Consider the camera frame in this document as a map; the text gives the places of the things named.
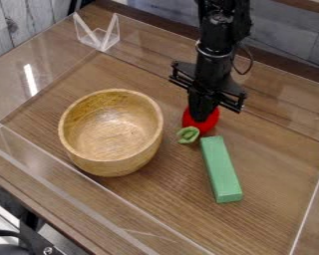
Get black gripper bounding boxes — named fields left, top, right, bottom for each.
left=168, top=41, right=247, bottom=121

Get red plush strawberry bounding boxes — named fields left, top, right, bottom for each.
left=176, top=109, right=219, bottom=144

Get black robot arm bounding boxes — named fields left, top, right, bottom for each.
left=168, top=0, right=252, bottom=123

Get wooden bowl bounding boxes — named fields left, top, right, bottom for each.
left=58, top=89, right=163, bottom=177

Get green rectangular block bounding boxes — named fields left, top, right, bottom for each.
left=200, top=135, right=243, bottom=203

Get clear acrylic tray walls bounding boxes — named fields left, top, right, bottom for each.
left=0, top=7, right=319, bottom=255

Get black metal bracket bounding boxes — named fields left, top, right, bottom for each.
left=18, top=222, right=66, bottom=255

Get black cable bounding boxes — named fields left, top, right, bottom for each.
left=0, top=229, right=33, bottom=255

